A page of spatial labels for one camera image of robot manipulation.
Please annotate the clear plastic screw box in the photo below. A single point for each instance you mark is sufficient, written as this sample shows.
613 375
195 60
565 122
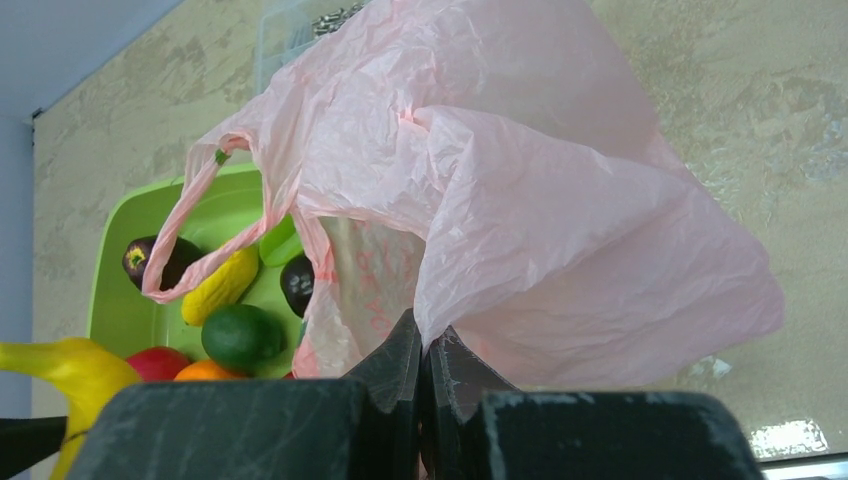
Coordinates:
287 28

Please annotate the yellow fake banana bunch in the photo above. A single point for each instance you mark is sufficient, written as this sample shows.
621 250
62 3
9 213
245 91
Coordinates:
88 375

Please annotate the yellow fake fruit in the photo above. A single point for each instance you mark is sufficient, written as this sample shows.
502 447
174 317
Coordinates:
224 287

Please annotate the orange fake fruit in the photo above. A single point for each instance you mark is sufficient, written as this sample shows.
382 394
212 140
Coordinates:
207 370

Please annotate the dark green fake avocado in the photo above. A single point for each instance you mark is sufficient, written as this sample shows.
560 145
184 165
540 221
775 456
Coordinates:
242 338

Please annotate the dark red fake apple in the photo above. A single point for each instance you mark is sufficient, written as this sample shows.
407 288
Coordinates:
137 253

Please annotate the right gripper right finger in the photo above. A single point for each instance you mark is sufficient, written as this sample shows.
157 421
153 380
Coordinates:
477 425

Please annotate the green plastic tray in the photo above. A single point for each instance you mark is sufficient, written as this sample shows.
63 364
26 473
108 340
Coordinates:
125 322

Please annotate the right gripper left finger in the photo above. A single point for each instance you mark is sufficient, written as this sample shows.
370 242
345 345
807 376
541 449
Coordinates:
363 425

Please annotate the red fake apple left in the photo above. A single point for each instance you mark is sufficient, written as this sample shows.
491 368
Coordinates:
159 363

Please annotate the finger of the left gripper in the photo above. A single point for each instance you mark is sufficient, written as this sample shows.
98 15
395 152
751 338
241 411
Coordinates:
25 442

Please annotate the pink plastic bag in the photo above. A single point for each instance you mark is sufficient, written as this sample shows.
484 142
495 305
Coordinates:
495 168

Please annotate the aluminium frame rail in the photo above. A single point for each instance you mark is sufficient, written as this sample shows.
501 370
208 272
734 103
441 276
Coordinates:
821 467

